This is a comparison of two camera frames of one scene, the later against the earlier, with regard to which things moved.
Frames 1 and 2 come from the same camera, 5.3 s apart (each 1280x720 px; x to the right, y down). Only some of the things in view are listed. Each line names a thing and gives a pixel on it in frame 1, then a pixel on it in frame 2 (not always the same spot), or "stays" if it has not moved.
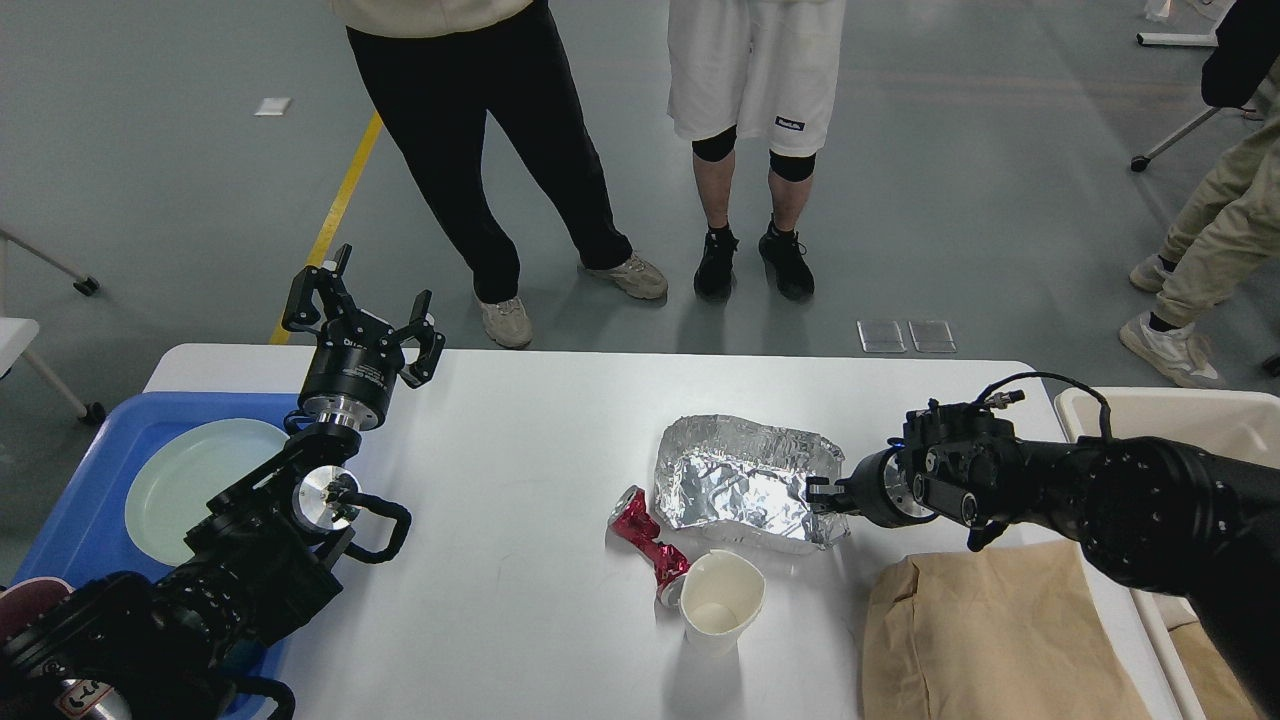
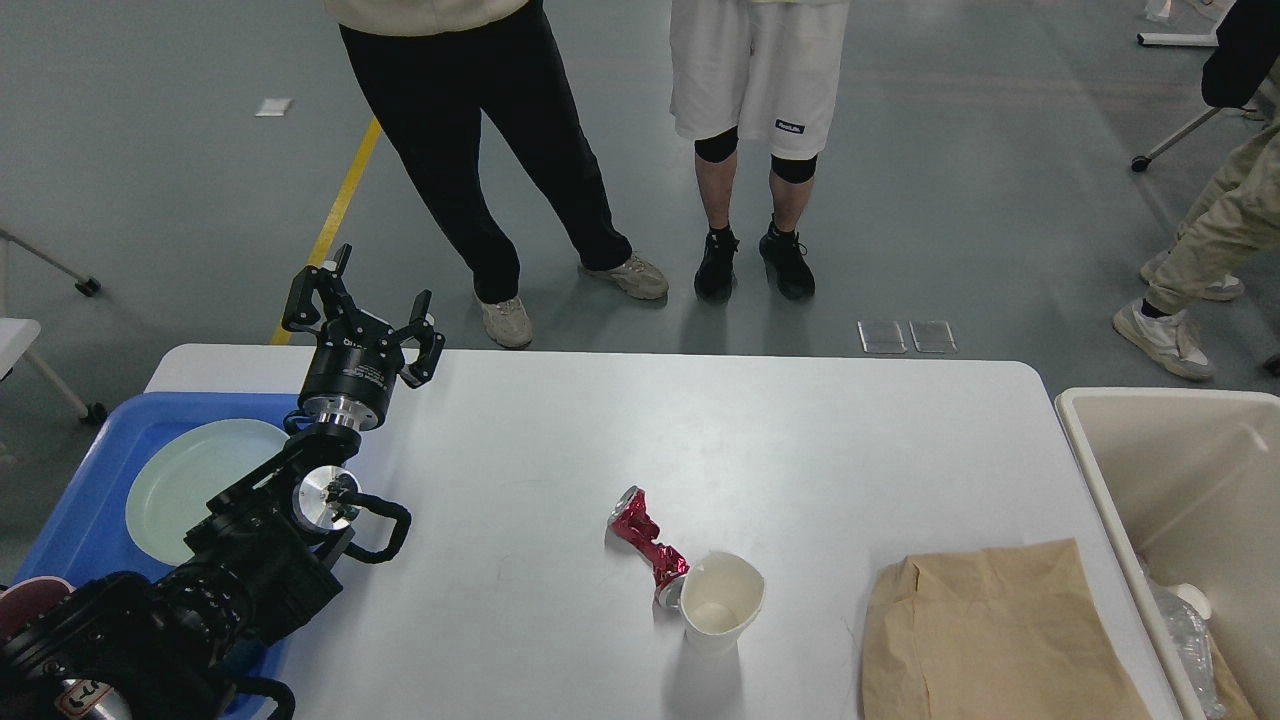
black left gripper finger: [422, 343] stays
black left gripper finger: [301, 310] stays
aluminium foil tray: [714, 468] -> [1190, 631]
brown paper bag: [1021, 632] stays
